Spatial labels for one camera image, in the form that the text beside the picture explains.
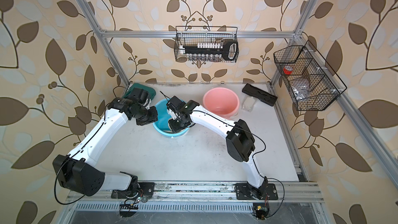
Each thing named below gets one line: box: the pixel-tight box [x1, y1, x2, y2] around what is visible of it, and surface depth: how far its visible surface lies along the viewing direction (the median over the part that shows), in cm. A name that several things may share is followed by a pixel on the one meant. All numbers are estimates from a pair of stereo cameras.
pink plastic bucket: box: [202, 87, 240, 120], surface depth 94 cm
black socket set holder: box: [178, 40, 239, 62], surface depth 86 cm
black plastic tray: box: [242, 82, 278, 107], surface depth 114 cm
